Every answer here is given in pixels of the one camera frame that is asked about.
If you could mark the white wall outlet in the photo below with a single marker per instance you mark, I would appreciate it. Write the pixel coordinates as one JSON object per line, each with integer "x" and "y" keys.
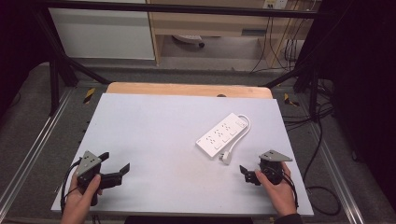
{"x": 275, "y": 3}

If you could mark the yellow and black tape strip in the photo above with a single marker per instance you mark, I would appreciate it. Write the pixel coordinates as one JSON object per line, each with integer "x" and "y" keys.
{"x": 290, "y": 100}
{"x": 89, "y": 95}

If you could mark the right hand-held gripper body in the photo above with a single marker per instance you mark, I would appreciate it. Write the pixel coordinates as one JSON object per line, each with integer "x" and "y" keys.
{"x": 271, "y": 169}

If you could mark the white cabinet panel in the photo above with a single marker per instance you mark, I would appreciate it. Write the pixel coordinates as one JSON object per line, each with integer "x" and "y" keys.
{"x": 102, "y": 34}

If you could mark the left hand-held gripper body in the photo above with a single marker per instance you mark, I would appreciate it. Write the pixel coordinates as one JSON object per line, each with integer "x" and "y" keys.
{"x": 88, "y": 162}

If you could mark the person's left hand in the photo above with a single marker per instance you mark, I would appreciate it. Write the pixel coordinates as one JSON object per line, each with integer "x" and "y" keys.
{"x": 78, "y": 202}

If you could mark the white object with black tip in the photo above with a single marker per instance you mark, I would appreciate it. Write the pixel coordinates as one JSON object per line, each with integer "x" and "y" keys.
{"x": 188, "y": 38}

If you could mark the wooden table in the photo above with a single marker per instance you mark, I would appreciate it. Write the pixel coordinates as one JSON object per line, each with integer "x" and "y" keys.
{"x": 186, "y": 89}

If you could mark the person's right hand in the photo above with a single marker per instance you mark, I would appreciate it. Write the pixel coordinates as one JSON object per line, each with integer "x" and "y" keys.
{"x": 280, "y": 194}

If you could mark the black metal stand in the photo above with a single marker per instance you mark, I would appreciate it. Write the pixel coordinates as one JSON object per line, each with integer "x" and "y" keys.
{"x": 313, "y": 84}
{"x": 55, "y": 77}

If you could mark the wooden shelf unit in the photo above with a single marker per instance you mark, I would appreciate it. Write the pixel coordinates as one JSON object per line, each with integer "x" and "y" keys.
{"x": 218, "y": 26}

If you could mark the white power strip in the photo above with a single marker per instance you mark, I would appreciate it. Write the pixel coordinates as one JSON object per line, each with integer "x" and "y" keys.
{"x": 222, "y": 134}

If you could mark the dark curtain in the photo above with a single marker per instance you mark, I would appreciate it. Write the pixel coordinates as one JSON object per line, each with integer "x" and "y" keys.
{"x": 364, "y": 77}
{"x": 18, "y": 46}

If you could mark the black metal crossbar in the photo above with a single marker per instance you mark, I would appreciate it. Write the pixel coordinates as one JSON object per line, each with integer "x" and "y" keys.
{"x": 186, "y": 8}

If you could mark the aluminium floor rail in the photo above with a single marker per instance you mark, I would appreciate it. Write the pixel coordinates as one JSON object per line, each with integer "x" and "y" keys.
{"x": 31, "y": 147}
{"x": 337, "y": 177}

